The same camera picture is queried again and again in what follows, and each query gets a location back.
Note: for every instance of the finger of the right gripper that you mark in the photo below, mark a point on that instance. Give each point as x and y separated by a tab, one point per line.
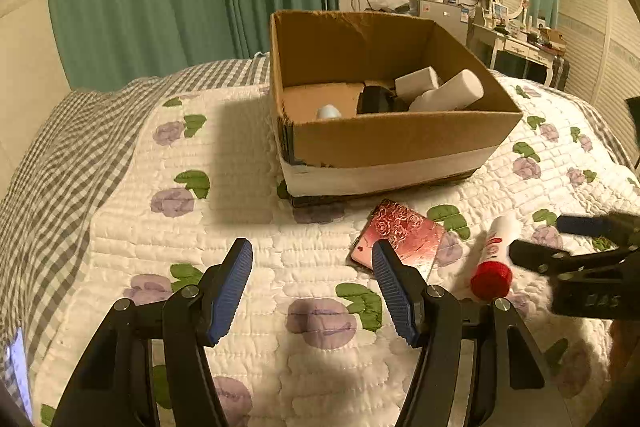
622	229
623	262

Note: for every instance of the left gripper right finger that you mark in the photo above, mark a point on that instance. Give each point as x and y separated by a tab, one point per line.
510	381

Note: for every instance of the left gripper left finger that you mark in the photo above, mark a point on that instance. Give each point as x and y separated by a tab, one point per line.
112	383

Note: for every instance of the white bottle red cap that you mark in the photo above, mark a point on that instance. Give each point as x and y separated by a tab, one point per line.
493	276

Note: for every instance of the red floral phone case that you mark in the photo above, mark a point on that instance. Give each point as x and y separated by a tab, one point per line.
415	238

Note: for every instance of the white cylinder device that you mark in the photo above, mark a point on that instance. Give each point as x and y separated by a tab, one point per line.
447	94

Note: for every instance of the white charger plug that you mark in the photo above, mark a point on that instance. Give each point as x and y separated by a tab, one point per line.
409	87

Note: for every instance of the black power adapter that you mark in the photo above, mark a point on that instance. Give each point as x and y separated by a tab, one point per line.
377	99

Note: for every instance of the white earbuds case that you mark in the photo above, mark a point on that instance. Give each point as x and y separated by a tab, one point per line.
328	111

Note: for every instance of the person right hand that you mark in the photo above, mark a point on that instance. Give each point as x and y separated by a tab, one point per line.
625	337

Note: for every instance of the lit smartphone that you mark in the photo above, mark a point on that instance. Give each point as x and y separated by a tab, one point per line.
19	366

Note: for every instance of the grey checkered bedsheet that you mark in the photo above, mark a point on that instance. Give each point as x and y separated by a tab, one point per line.
75	162

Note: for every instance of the white floral quilt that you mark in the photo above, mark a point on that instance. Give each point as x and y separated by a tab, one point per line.
311	343

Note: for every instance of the white louvered wardrobe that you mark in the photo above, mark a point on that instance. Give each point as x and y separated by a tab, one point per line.
602	38

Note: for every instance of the white dressing table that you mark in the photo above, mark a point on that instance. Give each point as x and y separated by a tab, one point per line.
489	44

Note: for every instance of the brown cardboard box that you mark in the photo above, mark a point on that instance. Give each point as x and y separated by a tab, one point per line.
341	126

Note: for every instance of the silver mini fridge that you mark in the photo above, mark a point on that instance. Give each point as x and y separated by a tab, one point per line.
454	18

